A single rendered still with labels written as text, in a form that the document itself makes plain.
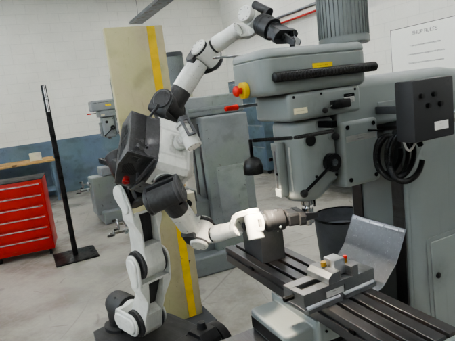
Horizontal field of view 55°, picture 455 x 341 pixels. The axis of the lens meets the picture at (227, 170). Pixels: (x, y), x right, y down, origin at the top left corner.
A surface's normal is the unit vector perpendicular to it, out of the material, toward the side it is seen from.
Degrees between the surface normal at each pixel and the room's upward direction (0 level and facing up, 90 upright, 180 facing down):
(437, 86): 90
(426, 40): 90
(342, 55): 90
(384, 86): 90
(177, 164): 59
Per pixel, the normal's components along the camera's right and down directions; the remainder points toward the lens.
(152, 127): 0.54, -0.47
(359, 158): 0.44, 0.11
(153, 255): 0.67, -0.11
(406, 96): -0.89, 0.18
